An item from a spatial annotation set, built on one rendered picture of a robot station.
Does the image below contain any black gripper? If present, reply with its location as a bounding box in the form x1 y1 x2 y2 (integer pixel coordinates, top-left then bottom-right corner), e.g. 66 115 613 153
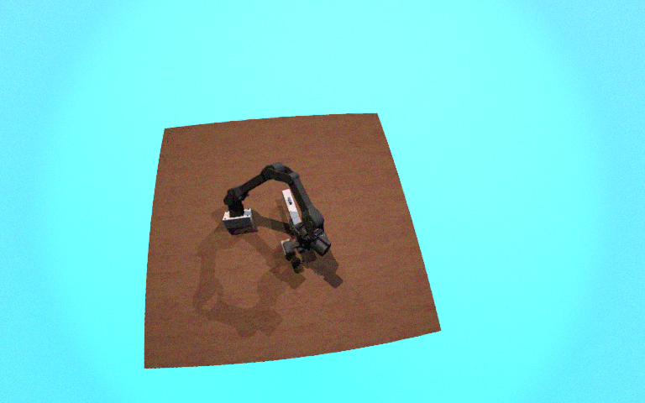
283 232 328 257

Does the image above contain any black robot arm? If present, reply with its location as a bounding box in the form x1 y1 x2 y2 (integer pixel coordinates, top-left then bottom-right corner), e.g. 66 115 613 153
223 162 331 256

